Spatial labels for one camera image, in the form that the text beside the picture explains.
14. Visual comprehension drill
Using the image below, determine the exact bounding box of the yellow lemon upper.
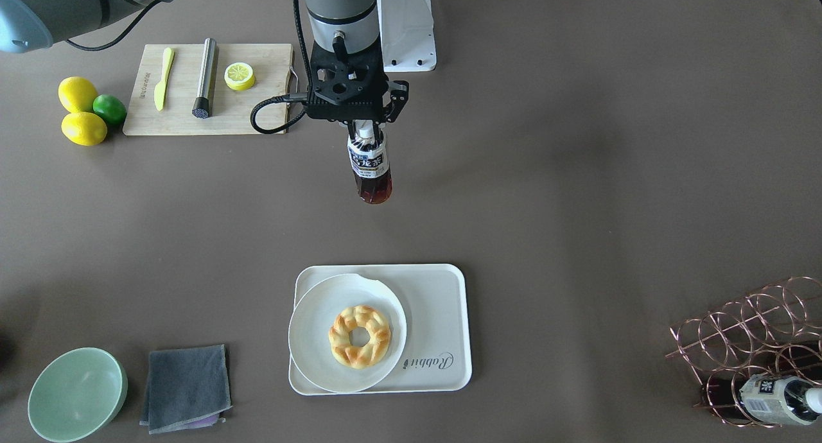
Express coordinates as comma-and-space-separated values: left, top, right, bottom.
58, 76, 99, 113

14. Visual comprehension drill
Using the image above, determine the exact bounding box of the yellow lemon lower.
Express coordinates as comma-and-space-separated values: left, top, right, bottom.
61, 112, 108, 146

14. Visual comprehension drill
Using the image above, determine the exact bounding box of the braided ring pastry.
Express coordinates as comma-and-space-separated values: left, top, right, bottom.
327, 305, 392, 370

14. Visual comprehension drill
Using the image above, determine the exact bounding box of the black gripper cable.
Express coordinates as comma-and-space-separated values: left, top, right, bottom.
250, 93, 309, 135

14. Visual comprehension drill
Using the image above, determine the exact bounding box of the yellow lemon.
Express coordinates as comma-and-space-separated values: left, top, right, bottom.
61, 112, 108, 146
58, 76, 99, 113

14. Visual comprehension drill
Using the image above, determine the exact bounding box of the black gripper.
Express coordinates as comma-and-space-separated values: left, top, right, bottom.
305, 43, 409, 123

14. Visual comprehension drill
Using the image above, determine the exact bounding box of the tea bottle white cap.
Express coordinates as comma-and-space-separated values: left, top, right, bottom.
347, 120, 392, 204

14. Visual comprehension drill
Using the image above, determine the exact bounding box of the grey folded cloth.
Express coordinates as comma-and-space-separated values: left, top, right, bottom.
140, 344, 232, 434

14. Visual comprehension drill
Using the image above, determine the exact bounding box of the copper wire bottle rack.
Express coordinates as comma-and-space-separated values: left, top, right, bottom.
670, 276, 820, 428

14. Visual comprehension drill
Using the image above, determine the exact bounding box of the half lemon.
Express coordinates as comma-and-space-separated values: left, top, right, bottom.
223, 62, 256, 91

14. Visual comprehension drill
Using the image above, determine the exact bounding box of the green ceramic bowl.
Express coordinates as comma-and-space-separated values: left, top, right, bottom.
28, 347, 128, 442

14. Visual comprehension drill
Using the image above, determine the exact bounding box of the white round plate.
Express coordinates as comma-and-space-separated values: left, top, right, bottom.
288, 274, 407, 394

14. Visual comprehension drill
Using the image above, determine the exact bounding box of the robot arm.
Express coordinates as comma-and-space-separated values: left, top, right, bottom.
1, 0, 408, 135

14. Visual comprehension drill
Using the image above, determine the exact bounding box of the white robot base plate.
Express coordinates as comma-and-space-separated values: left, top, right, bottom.
378, 0, 437, 73

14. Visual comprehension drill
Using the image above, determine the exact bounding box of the green lime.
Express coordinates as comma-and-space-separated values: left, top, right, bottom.
92, 94, 127, 126

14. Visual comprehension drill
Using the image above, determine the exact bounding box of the yellow plastic knife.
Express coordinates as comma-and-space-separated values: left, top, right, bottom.
153, 47, 175, 112

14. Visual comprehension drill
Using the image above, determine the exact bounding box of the bamboo cutting board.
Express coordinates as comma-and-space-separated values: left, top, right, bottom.
123, 43, 300, 137

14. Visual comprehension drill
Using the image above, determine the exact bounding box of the steel muddler black tip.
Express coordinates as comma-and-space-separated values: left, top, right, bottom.
191, 37, 218, 119

